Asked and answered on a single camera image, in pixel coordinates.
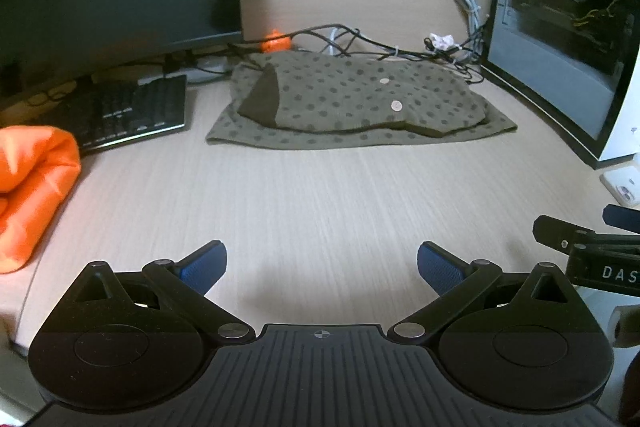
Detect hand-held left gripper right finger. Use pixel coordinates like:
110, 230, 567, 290
387, 241, 577, 345

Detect glass panel computer case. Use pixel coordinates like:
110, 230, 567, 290
481, 0, 640, 170

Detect black cable bundle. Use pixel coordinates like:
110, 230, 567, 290
229, 24, 486, 86

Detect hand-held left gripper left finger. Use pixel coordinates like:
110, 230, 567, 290
67, 240, 256, 345

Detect crumpled white tissue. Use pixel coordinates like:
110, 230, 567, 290
423, 33, 455, 53

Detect orange cloth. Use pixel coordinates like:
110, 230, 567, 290
0, 125, 83, 276

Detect green polka dot garment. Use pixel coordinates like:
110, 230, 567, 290
206, 51, 519, 152

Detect eyeglasses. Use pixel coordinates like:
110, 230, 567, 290
26, 86, 69, 104

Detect black keyboard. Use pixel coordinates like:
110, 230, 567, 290
37, 74, 189, 156

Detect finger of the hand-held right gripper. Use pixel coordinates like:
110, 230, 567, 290
532, 214, 640, 254
602, 204, 640, 229

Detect dark cloth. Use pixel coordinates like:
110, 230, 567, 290
619, 351, 640, 427

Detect small orange object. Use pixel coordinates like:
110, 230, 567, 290
263, 29, 293, 54

